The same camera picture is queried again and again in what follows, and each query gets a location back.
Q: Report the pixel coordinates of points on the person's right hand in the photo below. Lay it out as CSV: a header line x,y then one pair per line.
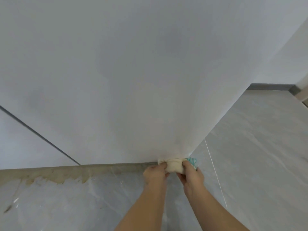
x,y
193,181

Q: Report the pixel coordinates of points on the person's left hand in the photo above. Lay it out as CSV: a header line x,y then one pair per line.
x,y
155,175

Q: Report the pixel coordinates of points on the beige cloth with teal edge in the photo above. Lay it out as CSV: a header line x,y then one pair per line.
x,y
174,165

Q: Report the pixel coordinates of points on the person's right forearm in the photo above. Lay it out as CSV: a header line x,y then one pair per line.
x,y
211,214

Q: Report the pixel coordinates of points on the person's left forearm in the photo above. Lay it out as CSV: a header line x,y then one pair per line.
x,y
144,209

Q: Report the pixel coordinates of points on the stained beige skirting strip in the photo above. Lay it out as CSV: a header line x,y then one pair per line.
x,y
60,173

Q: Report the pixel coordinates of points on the beige room door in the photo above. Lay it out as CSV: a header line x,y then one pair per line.
x,y
302,92

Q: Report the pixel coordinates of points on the grey wall skirting board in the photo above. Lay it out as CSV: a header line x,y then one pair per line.
x,y
272,87

